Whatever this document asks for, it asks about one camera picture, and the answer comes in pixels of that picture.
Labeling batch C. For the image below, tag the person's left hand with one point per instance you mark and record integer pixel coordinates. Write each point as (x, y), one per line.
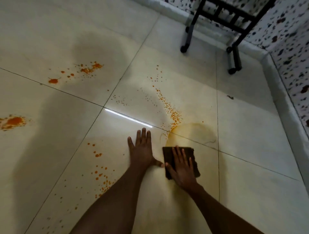
(142, 154)

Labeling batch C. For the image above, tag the person's right hand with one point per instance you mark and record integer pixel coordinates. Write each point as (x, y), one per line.
(183, 173)

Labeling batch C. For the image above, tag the brown-green scrub pad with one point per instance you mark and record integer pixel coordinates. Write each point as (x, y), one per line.
(166, 154)

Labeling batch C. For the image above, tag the person's right forearm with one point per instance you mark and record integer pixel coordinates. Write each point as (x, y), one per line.
(222, 217)

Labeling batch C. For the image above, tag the person's left forearm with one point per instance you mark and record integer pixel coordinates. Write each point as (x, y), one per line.
(111, 205)

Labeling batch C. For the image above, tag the small dark debris scrap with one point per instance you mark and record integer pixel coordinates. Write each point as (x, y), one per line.
(230, 97)

